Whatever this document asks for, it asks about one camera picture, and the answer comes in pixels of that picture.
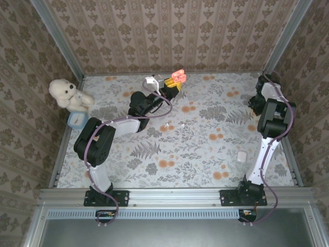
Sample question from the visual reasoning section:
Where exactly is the pink earbud charging case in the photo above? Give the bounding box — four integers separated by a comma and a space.
171, 69, 187, 83

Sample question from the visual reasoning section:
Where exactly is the small blue square clock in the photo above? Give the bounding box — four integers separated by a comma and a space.
67, 110, 89, 130

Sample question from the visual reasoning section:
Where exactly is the white plush dog toy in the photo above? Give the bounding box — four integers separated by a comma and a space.
48, 79, 95, 113

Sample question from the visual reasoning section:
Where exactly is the small black controller board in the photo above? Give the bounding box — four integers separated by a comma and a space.
238, 208, 258, 222
95, 209, 116, 224

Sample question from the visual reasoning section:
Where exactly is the grey metal sheet panel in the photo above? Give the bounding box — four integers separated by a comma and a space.
38, 218, 318, 247

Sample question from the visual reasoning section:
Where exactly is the thin black left gripper cable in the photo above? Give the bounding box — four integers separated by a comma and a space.
150, 100, 166, 116

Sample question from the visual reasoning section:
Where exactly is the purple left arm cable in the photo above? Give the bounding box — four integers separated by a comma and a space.
84, 82, 173, 228

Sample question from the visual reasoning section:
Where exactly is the aluminium table back rail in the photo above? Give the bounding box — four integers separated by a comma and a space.
83, 71, 265, 77

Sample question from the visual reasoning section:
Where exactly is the aluminium frame post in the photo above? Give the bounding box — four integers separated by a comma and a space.
262, 0, 314, 78
30, 0, 86, 82

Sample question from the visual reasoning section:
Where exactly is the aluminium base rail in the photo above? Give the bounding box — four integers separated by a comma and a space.
38, 187, 316, 206

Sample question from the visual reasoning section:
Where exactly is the grey slotted cable duct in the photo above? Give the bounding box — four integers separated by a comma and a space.
47, 208, 258, 219

